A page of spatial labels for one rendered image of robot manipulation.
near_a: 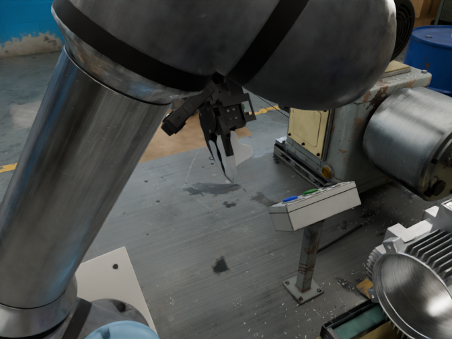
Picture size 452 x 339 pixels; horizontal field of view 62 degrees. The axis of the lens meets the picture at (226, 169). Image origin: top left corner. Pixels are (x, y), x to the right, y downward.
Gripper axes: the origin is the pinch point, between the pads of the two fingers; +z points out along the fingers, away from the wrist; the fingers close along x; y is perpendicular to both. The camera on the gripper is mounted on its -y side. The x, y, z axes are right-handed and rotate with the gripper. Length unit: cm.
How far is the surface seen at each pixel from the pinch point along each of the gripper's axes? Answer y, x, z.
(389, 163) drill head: 46.4, 7.6, 8.7
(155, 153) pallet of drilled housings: 37, 198, -28
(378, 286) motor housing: 17.9, -9.3, 26.5
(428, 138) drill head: 48.3, -3.4, 4.9
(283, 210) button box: 7.7, -2.4, 8.8
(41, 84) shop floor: -16, 384, -151
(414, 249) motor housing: 17.7, -19.9, 18.7
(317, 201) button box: 14.5, -3.7, 9.3
